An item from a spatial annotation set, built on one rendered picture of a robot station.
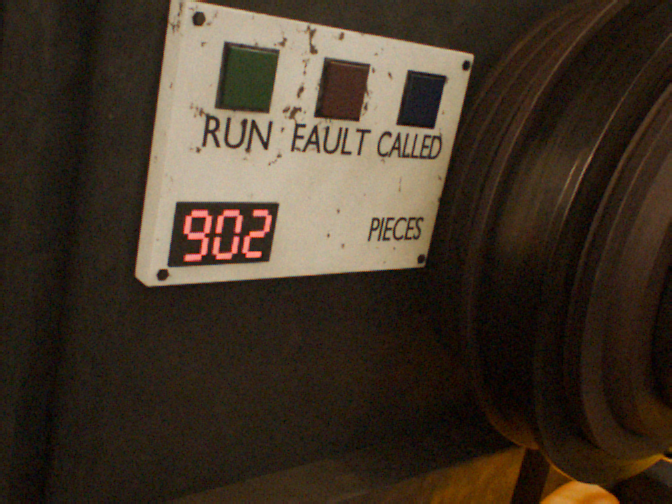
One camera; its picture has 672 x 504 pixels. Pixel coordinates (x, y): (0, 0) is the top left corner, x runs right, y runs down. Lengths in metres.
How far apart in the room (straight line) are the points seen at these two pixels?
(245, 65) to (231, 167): 0.07
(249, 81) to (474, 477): 0.47
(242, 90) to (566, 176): 0.24
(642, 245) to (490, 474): 0.33
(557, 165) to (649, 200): 0.07
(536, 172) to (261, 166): 0.20
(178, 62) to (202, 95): 0.03
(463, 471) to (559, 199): 0.32
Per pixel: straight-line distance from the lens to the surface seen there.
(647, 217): 0.62
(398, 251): 0.66
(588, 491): 0.89
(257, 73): 0.52
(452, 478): 0.80
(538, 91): 0.62
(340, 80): 0.57
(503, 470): 0.87
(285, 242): 0.58
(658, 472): 1.09
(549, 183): 0.60
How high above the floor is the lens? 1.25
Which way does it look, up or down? 16 degrees down
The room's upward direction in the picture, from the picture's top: 11 degrees clockwise
